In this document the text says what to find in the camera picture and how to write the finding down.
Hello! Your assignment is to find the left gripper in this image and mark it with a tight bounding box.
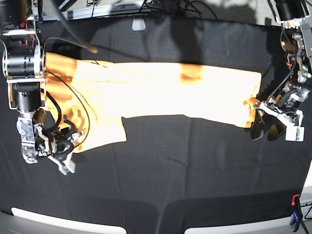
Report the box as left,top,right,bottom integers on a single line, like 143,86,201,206
250,82,305,141

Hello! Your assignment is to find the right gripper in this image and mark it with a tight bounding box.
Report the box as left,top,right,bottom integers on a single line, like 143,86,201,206
34,117,84,166

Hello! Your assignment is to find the yellow t-shirt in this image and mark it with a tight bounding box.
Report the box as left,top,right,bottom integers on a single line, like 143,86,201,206
45,53,262,153

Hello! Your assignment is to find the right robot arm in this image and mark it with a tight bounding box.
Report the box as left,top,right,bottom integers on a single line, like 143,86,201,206
0,0,84,174

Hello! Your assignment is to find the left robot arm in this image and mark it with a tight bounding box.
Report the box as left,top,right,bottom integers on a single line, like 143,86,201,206
250,0,312,142

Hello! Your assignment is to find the red black bar clamp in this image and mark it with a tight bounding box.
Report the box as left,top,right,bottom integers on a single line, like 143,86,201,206
290,194,302,233

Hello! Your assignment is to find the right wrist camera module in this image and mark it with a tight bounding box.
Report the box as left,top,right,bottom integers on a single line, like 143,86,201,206
58,156,76,176

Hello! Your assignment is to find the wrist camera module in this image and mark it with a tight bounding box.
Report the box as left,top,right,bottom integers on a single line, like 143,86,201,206
58,156,76,176
285,126,305,142

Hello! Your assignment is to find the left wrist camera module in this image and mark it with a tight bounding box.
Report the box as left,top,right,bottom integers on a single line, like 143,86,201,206
285,126,305,142

